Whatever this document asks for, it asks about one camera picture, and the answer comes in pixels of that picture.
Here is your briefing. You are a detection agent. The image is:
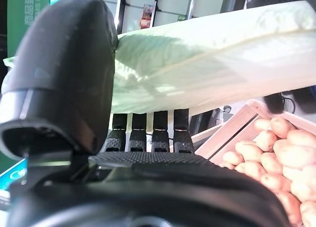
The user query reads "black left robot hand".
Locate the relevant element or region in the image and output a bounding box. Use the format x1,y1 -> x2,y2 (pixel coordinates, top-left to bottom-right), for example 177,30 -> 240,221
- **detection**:
0,0 -> 291,227

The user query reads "green white napa cabbage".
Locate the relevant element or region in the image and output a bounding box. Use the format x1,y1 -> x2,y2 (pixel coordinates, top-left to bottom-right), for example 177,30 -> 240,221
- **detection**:
2,0 -> 316,114

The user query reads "green banner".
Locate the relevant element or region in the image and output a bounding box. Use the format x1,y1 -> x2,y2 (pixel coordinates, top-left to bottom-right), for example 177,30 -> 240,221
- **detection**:
6,0 -> 61,61

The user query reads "red picture poster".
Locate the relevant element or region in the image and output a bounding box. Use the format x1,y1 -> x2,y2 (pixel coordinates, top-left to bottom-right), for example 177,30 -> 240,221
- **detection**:
139,4 -> 156,30

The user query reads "white display cabinet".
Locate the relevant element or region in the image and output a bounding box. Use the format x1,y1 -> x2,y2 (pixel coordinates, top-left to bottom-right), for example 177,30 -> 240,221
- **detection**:
93,0 -> 227,34

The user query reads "teal printed sign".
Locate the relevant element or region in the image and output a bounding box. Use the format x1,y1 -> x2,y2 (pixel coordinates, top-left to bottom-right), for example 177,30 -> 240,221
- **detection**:
0,157 -> 28,209

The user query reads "wooden potato crate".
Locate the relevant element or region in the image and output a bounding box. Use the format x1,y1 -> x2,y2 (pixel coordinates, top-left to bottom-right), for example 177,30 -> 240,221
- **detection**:
191,100 -> 316,227

